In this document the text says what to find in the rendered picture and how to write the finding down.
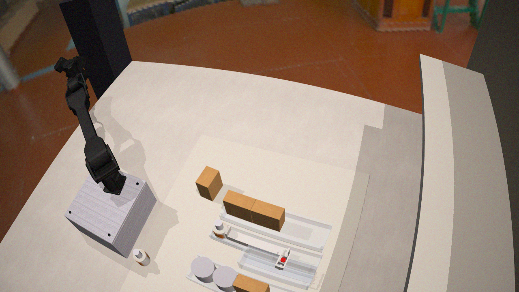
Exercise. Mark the white jar with grey neck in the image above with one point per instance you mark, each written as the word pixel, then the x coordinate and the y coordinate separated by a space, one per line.
pixel 141 257
pixel 219 228

